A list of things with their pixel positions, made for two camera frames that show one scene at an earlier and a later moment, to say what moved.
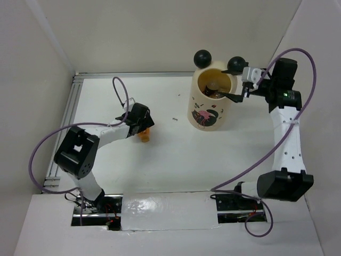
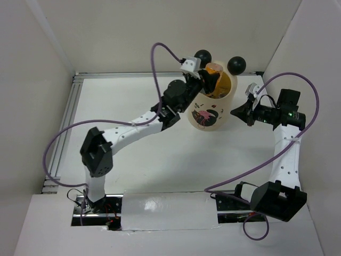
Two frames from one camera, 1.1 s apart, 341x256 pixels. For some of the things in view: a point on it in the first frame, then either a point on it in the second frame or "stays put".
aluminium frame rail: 52,184 stays put
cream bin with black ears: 209,112 stays put
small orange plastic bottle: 145,135 to 213,68
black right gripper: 235,98 to 245,113
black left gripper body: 145,123 to 193,86
